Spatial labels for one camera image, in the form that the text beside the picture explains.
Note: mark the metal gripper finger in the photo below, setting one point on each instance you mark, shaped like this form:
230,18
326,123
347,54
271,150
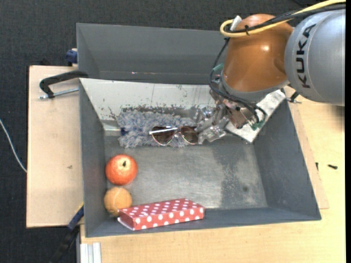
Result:
209,115
211,134

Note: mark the grey-blue fluffy cloth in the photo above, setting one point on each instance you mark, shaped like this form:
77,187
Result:
134,130

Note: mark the red box with white dots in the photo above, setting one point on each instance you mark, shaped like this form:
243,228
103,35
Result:
161,214

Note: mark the heart-shaped sunglasses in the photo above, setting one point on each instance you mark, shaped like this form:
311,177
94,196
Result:
164,136

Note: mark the small black screw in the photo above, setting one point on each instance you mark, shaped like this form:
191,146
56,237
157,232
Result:
333,166

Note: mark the orange ball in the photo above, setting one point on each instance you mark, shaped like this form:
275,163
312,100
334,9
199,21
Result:
117,199

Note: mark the pale wood board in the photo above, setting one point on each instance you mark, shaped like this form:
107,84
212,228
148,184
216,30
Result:
52,152

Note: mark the red apple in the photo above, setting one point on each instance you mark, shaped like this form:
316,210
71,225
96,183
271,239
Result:
121,170

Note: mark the grey metal bin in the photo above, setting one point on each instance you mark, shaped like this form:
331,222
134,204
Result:
192,171

